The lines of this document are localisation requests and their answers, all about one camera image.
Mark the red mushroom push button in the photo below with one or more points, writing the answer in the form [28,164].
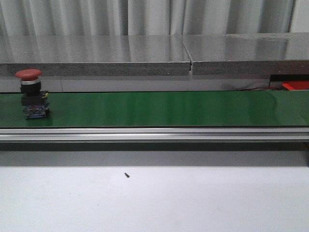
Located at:
[34,101]

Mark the grey stone counter slab left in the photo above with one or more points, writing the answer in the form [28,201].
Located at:
[95,55]

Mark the grey stone counter slab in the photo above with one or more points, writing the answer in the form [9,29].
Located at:
[95,55]
[262,53]

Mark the green conveyor belt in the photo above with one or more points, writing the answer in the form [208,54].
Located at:
[164,109]

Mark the grey stone counter slab right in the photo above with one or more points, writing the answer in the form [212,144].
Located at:
[262,53]

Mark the red plastic tray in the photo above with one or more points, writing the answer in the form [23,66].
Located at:
[295,85]

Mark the white pleated curtain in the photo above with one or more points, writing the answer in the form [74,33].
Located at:
[152,17]

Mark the aluminium conveyor frame rail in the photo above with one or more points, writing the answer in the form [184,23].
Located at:
[195,146]

